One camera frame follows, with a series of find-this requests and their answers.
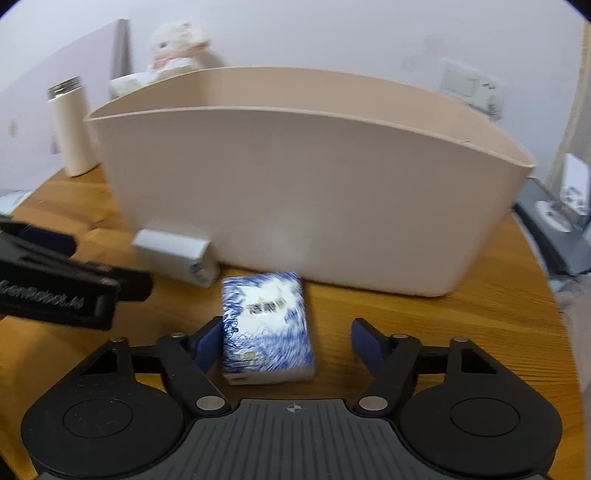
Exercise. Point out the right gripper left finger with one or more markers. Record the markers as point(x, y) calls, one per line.
point(186, 361)

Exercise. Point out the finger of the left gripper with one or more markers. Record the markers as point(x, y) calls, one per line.
point(53, 240)
point(134, 283)

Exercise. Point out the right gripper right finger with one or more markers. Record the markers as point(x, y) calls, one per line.
point(392, 361)

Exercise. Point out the blue white patterned box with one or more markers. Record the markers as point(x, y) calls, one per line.
point(265, 330)

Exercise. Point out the small white box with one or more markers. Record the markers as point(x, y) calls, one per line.
point(177, 256)

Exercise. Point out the cream thermos bottle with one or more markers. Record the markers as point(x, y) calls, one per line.
point(69, 106)

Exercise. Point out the tissue box with tissue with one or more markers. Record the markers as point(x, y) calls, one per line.
point(126, 84)

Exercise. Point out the beige plastic storage basket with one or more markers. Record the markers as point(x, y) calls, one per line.
point(342, 178)

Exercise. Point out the dark grey laptop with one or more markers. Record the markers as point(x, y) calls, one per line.
point(561, 243)

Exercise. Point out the white phone stand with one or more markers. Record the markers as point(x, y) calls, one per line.
point(573, 203)

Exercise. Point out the white plush bunny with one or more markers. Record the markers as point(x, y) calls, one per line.
point(175, 48)

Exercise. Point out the white wall socket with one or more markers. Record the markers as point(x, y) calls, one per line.
point(491, 98)

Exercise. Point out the white wall switch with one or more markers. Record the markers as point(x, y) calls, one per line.
point(462, 82)

